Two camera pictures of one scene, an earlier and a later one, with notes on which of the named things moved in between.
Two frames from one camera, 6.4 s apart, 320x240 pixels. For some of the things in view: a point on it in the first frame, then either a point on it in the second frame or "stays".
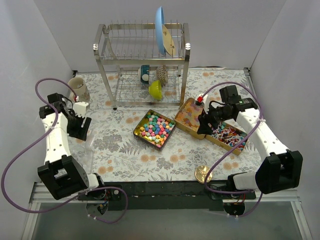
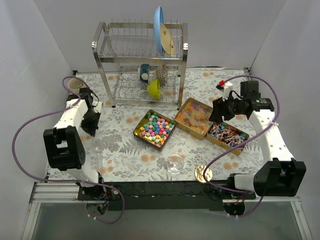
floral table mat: x=163 y=125 stays
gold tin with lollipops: x=227 y=135 stays
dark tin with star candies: x=154 y=130 stays
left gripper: x=78 y=127 to x=90 y=119
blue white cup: x=144 y=73 stays
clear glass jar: x=84 y=152 to x=175 y=164
